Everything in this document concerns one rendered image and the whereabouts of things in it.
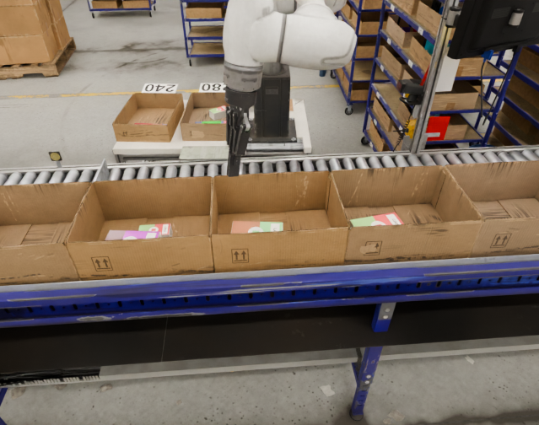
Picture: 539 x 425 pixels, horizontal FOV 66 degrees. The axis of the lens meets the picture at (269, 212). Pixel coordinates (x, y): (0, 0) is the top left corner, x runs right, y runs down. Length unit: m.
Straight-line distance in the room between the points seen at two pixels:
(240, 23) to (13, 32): 4.81
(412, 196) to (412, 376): 0.95
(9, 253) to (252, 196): 0.73
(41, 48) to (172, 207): 4.30
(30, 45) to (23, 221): 4.12
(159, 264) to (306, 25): 0.75
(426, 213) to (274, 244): 0.61
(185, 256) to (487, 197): 1.10
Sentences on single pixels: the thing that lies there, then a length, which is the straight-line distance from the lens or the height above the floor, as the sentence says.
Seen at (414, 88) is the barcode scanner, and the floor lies 1.06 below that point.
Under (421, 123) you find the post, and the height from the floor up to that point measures 0.91.
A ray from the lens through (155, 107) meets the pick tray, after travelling 2.59.
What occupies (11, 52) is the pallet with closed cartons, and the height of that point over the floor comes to 0.27.
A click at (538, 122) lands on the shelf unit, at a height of 0.54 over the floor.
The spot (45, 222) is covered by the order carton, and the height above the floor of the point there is 0.89.
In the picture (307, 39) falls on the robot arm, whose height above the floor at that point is 1.55.
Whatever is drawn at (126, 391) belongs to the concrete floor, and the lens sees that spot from 2.16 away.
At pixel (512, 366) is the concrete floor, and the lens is 2.41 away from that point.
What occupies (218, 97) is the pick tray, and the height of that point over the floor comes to 0.82.
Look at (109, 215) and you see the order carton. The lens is 1.54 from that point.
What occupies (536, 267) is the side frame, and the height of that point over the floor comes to 0.91.
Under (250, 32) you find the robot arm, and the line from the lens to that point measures 0.95.
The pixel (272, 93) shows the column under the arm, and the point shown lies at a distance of 2.08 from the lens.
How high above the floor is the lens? 1.82
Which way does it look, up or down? 39 degrees down
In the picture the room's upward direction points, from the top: straight up
